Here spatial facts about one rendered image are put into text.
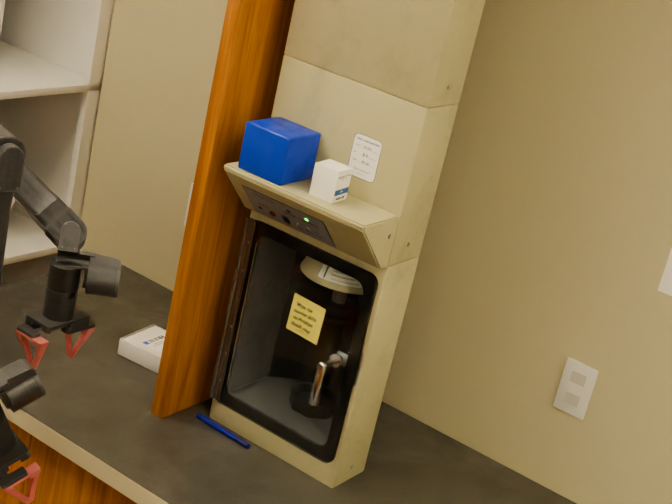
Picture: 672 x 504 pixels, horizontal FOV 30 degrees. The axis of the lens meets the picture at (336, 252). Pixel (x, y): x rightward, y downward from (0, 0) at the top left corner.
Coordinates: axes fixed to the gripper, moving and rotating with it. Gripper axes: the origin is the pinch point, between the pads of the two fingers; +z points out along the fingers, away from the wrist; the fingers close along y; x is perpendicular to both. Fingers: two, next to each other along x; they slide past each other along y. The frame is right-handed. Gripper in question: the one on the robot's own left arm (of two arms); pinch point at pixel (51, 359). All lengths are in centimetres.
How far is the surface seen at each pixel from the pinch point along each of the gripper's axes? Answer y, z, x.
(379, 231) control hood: 27, -39, -46
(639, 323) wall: 76, -24, -80
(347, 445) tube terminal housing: 35, 7, -46
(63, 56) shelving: 75, -29, 84
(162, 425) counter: 22.4, 16.1, -10.7
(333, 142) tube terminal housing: 33, -49, -29
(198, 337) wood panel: 31.0, -0.6, -8.9
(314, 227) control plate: 27, -35, -33
